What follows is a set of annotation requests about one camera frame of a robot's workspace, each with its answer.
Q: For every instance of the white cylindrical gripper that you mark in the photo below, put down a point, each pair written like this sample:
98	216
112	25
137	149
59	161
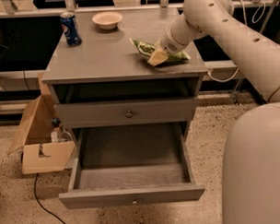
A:
171	44

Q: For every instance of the green jalapeno chip bag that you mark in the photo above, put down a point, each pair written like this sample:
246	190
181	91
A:
146	49

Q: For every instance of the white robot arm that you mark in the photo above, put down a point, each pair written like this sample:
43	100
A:
251	163

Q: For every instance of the closed grey upper drawer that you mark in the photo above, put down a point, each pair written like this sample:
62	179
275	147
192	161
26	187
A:
123	112

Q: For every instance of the grey drawer cabinet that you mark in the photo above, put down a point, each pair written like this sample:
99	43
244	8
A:
107	66

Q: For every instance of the open grey lower drawer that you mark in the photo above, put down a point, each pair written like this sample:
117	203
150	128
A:
131	165

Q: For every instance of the white paper bowl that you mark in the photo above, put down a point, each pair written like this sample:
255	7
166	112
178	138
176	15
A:
107	20

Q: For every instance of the blue pepsi soda can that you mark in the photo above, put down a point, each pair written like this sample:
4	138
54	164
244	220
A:
69	25

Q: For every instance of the small bottle in box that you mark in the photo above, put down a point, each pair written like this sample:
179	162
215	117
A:
55	136

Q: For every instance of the open cardboard box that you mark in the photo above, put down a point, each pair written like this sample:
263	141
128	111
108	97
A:
33	136

